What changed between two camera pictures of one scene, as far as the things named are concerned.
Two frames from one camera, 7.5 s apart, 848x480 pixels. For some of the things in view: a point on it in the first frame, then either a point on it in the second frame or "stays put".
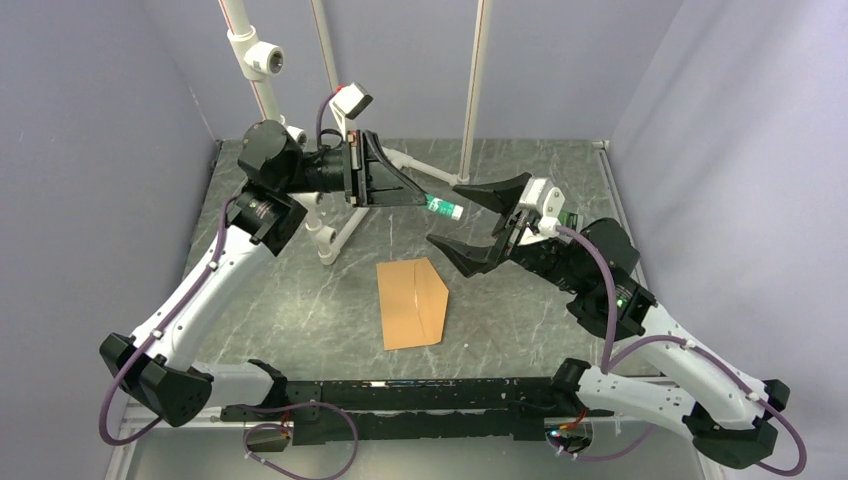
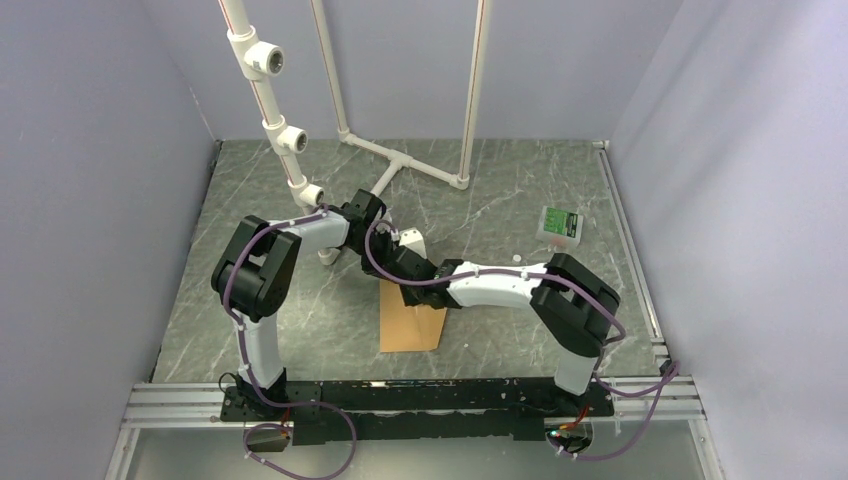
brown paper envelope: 413,303 stays put
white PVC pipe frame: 252,58 stays put
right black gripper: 471,259 -> 408,297
